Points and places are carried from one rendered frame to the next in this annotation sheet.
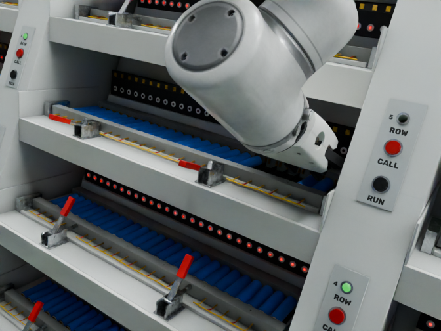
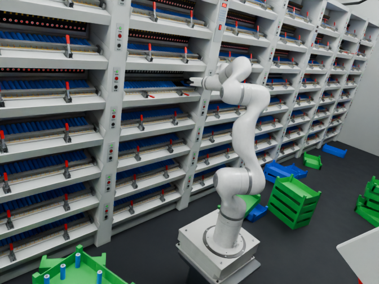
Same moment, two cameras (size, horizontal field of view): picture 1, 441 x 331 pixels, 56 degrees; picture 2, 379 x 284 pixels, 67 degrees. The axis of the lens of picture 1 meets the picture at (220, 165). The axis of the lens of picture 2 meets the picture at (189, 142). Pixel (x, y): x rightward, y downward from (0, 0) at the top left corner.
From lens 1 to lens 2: 176 cm
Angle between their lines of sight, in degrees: 78
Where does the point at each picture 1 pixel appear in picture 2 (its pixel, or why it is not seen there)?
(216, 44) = not seen: hidden behind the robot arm
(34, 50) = (122, 75)
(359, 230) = (206, 92)
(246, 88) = not seen: hidden behind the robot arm
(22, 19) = (111, 64)
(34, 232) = (133, 130)
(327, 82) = (200, 68)
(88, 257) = (150, 126)
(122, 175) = (162, 102)
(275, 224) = (194, 97)
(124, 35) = (157, 65)
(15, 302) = (120, 154)
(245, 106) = not seen: hidden behind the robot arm
